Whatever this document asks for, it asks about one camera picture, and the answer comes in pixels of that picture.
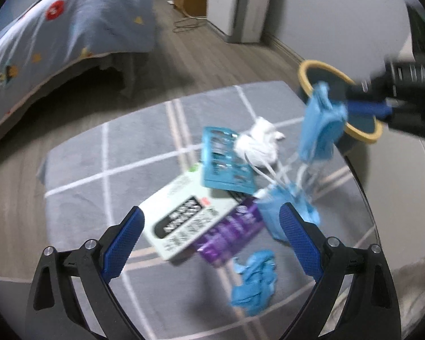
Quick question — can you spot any white medicine box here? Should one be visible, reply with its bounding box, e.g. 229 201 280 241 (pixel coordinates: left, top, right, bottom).
139 170 239 263

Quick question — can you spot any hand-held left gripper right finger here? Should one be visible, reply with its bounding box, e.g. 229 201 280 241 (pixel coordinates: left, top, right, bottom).
279 202 401 340

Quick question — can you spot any teal blister pack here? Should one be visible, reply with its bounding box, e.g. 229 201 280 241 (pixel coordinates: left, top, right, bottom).
201 126 257 195

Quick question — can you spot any blue face mask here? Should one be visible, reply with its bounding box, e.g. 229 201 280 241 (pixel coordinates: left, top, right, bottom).
298 81 348 162
248 152 323 241

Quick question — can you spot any teal bin with yellow rim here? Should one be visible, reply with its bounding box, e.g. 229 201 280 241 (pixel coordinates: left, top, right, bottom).
298 59 385 156

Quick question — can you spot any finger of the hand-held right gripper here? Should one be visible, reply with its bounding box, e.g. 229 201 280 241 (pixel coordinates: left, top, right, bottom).
326 78 388 102
345 100 394 119

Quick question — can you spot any white air purifier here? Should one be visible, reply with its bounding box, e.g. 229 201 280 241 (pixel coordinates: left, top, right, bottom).
206 0 275 43

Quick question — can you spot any black cable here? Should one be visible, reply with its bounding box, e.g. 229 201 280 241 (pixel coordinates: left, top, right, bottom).
172 16 208 32

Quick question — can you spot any blue glove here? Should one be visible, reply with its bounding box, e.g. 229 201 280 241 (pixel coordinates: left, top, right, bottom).
228 250 279 317

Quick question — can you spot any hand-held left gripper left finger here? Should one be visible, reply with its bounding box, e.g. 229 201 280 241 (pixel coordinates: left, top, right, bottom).
25 205 146 340

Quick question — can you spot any white tissue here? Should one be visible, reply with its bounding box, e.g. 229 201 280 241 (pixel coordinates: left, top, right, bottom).
234 118 286 165

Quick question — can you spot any purple foil wrapper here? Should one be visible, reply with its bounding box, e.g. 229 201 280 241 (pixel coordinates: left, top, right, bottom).
193 198 264 266

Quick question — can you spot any blue printed blanket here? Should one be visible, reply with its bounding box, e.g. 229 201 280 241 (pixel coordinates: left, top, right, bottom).
0 0 156 142

